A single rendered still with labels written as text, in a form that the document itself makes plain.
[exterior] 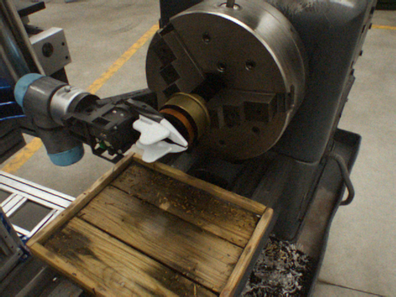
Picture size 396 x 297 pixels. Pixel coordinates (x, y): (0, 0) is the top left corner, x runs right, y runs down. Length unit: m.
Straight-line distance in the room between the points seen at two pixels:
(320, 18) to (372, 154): 1.82
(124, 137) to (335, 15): 0.43
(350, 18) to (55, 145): 0.61
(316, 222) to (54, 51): 0.92
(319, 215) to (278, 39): 0.73
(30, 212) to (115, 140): 1.23
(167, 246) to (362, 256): 1.34
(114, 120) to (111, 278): 0.27
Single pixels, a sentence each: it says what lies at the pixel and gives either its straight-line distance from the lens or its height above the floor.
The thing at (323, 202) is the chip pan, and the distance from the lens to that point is 1.23.
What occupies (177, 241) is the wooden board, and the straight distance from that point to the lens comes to 0.63.
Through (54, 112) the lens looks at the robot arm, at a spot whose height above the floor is 1.09.
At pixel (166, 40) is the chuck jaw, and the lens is 0.60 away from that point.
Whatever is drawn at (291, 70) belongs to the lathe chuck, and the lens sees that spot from 0.59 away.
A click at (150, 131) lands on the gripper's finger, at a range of 0.51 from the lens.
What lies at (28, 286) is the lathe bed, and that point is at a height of 0.86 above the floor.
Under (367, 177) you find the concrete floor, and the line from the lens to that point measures 2.24.
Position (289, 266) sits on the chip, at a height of 0.56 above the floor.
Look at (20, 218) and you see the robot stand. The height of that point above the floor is 0.21.
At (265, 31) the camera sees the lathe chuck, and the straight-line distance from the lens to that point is 0.58.
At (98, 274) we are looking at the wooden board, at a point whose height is 0.89.
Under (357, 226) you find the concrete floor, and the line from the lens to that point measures 1.95.
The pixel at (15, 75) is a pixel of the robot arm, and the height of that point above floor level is 1.10.
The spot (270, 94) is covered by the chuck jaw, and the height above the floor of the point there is 1.12.
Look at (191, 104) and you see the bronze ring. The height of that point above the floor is 1.12.
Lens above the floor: 1.41
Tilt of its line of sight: 40 degrees down
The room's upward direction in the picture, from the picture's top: straight up
